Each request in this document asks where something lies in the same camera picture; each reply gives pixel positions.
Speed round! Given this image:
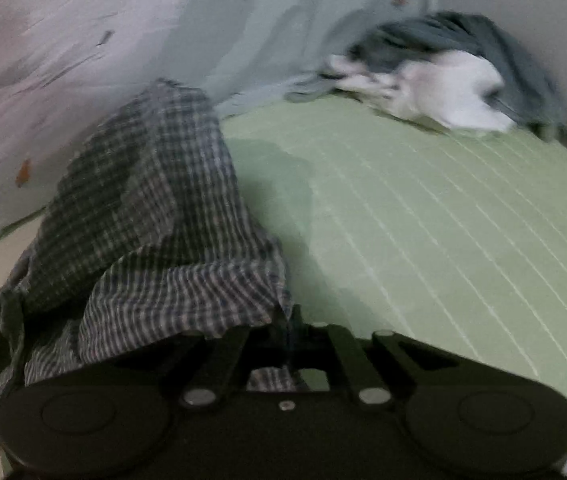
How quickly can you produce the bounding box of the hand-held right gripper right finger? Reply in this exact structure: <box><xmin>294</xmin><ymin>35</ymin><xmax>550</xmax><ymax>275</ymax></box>
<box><xmin>288</xmin><ymin>319</ymin><xmax>467</xmax><ymax>407</ymax></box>

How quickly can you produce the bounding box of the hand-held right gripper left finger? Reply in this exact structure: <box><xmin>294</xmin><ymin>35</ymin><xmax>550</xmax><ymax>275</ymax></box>
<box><xmin>160</xmin><ymin>319</ymin><xmax>289</xmax><ymax>409</ymax></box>

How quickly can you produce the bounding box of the blue white plaid shirt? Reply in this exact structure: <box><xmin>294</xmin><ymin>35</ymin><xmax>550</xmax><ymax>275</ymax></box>
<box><xmin>0</xmin><ymin>77</ymin><xmax>295</xmax><ymax>417</ymax></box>

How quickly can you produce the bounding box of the green striped bed mat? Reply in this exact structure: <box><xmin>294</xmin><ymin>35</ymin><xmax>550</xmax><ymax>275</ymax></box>
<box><xmin>217</xmin><ymin>94</ymin><xmax>567</xmax><ymax>413</ymax></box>

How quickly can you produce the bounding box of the white crumpled cloth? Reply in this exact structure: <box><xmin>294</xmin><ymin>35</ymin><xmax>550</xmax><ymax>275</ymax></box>
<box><xmin>324</xmin><ymin>50</ymin><xmax>520</xmax><ymax>134</ymax></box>

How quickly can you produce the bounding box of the pale blue carrot print cloth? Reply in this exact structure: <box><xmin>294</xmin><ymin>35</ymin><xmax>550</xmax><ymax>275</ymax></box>
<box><xmin>0</xmin><ymin>0</ymin><xmax>441</xmax><ymax>266</ymax></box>

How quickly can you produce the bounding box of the grey blue crumpled cloth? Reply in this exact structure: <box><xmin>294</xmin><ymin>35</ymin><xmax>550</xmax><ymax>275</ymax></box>
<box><xmin>286</xmin><ymin>10</ymin><xmax>567</xmax><ymax>142</ymax></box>

